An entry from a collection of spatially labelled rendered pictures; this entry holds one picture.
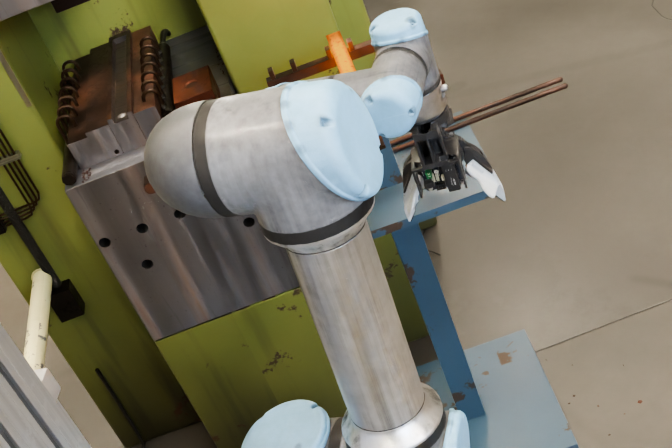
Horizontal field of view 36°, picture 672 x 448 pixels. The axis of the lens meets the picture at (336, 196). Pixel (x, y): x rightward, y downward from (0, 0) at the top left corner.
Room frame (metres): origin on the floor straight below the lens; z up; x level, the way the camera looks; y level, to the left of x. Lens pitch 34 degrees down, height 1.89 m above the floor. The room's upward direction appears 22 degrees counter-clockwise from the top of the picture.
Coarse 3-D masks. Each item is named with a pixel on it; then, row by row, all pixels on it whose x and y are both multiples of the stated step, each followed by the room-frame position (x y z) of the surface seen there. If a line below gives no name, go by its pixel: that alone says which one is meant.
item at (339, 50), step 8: (336, 32) 1.87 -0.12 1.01; (328, 40) 1.85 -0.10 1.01; (336, 40) 1.83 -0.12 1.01; (336, 48) 1.80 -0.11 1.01; (344, 48) 1.79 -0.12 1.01; (336, 56) 1.77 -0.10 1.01; (344, 56) 1.76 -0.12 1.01; (344, 64) 1.73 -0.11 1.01; (352, 64) 1.71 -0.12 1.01; (344, 72) 1.70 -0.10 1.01; (384, 144) 1.45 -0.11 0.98
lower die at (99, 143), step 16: (128, 32) 2.31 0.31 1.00; (144, 32) 2.29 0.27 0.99; (96, 48) 2.32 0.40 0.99; (128, 48) 2.22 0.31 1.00; (80, 64) 2.29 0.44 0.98; (96, 64) 2.23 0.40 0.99; (128, 64) 2.13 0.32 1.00; (80, 80) 2.20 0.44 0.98; (96, 80) 2.14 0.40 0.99; (128, 80) 2.05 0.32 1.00; (80, 96) 2.11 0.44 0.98; (96, 96) 2.06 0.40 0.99; (128, 96) 1.97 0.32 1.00; (80, 112) 2.03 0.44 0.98; (96, 112) 1.98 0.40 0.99; (128, 112) 1.90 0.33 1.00; (144, 112) 1.90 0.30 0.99; (160, 112) 1.92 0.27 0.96; (80, 128) 1.96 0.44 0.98; (96, 128) 1.91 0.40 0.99; (112, 128) 1.91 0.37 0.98; (128, 128) 1.90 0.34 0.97; (144, 128) 1.90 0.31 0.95; (80, 144) 1.91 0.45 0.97; (96, 144) 1.91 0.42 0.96; (112, 144) 1.91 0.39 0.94; (128, 144) 1.91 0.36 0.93; (144, 144) 1.90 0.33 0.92; (80, 160) 1.91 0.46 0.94; (96, 160) 1.91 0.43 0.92
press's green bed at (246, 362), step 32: (224, 320) 1.84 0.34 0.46; (256, 320) 1.84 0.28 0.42; (288, 320) 1.84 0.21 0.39; (192, 352) 1.85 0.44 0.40; (224, 352) 1.85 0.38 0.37; (256, 352) 1.84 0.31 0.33; (288, 352) 1.84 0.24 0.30; (320, 352) 1.84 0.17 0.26; (192, 384) 1.85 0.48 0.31; (224, 384) 1.85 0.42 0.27; (256, 384) 1.84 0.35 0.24; (288, 384) 1.84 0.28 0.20; (320, 384) 1.84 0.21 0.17; (224, 416) 1.85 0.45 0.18; (256, 416) 1.85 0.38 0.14
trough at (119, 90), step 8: (120, 40) 2.30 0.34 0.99; (112, 48) 2.26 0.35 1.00; (120, 48) 2.27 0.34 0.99; (112, 56) 2.21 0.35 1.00; (120, 56) 2.23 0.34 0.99; (112, 64) 2.17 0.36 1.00; (120, 64) 2.18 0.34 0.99; (112, 72) 2.13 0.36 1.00; (120, 72) 2.14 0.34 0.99; (112, 80) 2.09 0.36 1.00; (120, 80) 2.10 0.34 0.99; (112, 88) 2.05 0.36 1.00; (120, 88) 2.06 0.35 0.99; (112, 96) 2.01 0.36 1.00; (120, 96) 2.02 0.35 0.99; (112, 104) 1.98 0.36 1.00; (120, 104) 1.98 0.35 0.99; (112, 112) 1.94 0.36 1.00; (120, 112) 1.95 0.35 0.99; (112, 120) 1.91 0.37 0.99; (120, 120) 1.91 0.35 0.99
